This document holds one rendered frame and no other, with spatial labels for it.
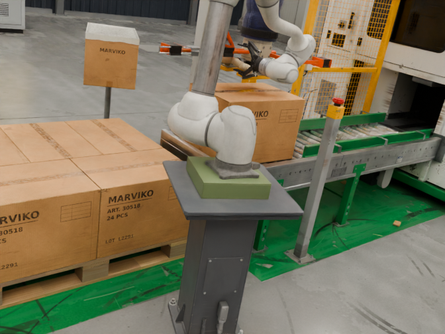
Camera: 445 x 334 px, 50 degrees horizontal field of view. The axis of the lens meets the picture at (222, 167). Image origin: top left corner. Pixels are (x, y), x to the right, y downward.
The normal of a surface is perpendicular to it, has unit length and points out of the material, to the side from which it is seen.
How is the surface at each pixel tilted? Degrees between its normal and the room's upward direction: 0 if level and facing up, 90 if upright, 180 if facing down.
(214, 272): 90
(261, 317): 0
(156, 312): 0
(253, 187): 90
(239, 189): 90
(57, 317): 0
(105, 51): 90
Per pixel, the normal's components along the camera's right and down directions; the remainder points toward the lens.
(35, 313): 0.15, -0.92
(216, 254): 0.28, 0.40
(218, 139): -0.50, 0.26
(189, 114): -0.39, 0.04
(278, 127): 0.59, 0.39
